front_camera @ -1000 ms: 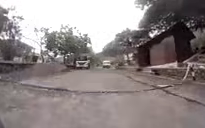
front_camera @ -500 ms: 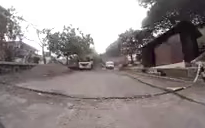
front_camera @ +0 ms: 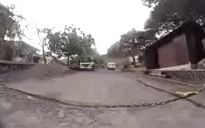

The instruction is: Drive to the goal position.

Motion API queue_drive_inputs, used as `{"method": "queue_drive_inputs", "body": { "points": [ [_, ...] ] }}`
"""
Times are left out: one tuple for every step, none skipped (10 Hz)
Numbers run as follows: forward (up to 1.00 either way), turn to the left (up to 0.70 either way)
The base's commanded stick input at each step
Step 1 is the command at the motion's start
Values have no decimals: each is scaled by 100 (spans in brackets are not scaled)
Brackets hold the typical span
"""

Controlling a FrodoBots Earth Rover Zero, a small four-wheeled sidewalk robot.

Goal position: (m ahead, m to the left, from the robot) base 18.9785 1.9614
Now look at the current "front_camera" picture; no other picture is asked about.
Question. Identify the white car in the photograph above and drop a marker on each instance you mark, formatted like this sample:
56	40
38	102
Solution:
111	66

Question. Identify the white truck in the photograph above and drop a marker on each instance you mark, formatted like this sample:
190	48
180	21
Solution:
86	65

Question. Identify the grey concrete road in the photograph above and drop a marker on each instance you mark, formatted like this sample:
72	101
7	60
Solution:
100	86

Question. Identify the leafy tree cluster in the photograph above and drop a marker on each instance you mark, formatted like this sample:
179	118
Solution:
73	43

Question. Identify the dark leafy tree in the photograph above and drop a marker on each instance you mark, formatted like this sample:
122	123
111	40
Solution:
133	43

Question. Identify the thin bare tree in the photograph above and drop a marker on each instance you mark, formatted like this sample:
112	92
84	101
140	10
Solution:
43	45

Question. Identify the mound of dirt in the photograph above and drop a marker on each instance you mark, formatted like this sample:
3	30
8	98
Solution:
40	70

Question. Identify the grey concrete sidewalk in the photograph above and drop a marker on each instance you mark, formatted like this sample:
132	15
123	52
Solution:
170	85

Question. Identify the dark red building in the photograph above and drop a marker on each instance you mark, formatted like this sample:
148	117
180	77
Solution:
180	50

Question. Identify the low grey building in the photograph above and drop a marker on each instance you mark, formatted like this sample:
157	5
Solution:
21	51

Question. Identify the overhanging dark tree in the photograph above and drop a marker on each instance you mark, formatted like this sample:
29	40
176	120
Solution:
180	13

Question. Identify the low stone wall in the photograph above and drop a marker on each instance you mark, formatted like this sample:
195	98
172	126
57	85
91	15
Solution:
190	75

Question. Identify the dark low wall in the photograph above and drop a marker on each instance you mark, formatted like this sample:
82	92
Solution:
6	65

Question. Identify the tall tree by wall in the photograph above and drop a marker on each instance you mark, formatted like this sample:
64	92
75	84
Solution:
3	23

